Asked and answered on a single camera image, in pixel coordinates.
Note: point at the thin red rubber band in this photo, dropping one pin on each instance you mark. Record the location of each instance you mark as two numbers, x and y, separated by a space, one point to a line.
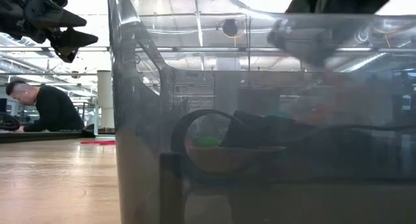
97 142

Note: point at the black round ceiling fixture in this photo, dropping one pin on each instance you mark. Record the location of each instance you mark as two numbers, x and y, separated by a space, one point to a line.
230 27

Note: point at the grey translucent plastic bin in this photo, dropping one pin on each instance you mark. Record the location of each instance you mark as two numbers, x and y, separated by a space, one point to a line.
146 104

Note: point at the white round pillar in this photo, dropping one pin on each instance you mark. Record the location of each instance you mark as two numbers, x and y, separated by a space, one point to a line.
105 97

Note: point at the black aluminium table frame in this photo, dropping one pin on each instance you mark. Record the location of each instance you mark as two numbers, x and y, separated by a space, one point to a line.
48 136

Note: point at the black curved object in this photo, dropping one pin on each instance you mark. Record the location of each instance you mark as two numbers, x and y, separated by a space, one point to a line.
9 123

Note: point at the person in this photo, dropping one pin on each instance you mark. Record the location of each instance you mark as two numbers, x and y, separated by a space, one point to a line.
55 110

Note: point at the black tape roll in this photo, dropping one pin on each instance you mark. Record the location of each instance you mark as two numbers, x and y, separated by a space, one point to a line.
177 136

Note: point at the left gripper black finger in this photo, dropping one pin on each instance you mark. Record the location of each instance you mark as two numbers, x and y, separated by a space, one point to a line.
74 42
73 20

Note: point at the thin green rubber band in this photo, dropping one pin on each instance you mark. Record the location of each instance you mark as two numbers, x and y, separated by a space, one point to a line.
208 141

